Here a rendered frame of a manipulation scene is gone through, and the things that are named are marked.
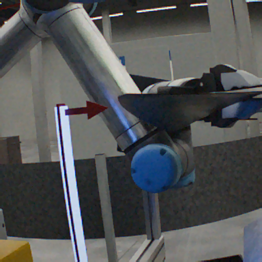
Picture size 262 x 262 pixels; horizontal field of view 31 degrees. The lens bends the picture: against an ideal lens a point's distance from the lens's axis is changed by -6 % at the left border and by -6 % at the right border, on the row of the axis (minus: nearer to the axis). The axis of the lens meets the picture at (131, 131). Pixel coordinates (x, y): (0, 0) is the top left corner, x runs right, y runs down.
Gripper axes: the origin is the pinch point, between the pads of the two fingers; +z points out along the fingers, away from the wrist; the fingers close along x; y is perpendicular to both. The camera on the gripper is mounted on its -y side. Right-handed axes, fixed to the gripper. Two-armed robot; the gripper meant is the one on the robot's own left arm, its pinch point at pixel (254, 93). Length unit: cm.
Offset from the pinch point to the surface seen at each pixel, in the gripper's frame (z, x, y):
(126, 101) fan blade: 3.0, 1.6, -19.9
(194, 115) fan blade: -6.4, 2.9, -6.0
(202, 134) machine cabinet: -513, 17, 306
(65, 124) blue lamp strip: -8.5, 4.0, -23.5
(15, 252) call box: 13.0, 14.8, -34.5
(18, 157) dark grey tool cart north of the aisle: -689, 50, 92
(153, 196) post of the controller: -50, 21, 9
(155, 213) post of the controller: -50, 25, 10
